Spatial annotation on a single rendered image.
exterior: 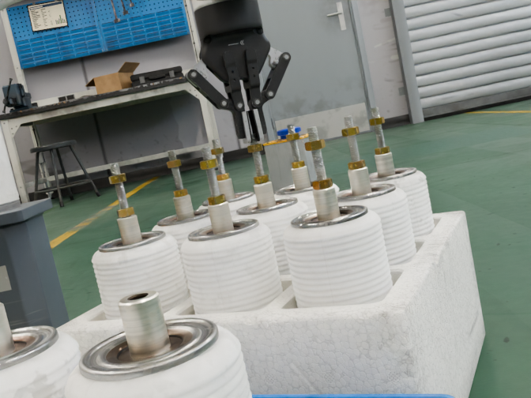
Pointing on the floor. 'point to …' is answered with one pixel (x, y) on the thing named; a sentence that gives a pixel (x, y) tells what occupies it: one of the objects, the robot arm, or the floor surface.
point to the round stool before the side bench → (62, 170)
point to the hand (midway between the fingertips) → (250, 125)
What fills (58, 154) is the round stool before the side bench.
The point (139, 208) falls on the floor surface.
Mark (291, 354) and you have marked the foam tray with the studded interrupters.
